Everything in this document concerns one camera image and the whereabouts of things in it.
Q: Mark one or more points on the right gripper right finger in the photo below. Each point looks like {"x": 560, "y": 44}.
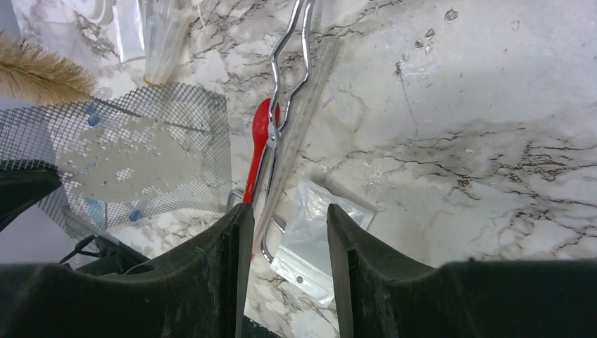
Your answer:
{"x": 380, "y": 292}

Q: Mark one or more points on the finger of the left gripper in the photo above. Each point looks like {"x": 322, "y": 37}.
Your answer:
{"x": 23, "y": 184}

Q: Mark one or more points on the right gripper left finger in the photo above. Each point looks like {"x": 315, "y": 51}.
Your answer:
{"x": 196, "y": 289}

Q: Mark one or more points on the wire gauze mesh square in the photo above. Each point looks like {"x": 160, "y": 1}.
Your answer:
{"x": 154, "y": 150}

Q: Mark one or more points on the tan bristle test tube brush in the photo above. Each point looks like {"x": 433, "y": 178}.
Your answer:
{"x": 31, "y": 73}

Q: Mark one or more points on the red plastic spoon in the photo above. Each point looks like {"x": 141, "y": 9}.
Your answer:
{"x": 260, "y": 134}

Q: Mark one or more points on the small clear zip bag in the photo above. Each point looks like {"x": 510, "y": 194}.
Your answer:
{"x": 303, "y": 257}

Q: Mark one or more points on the white bin lid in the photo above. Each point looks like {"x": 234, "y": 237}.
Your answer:
{"x": 99, "y": 12}

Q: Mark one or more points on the clear zip bag near lid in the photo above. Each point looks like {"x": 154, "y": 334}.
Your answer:
{"x": 129, "y": 26}

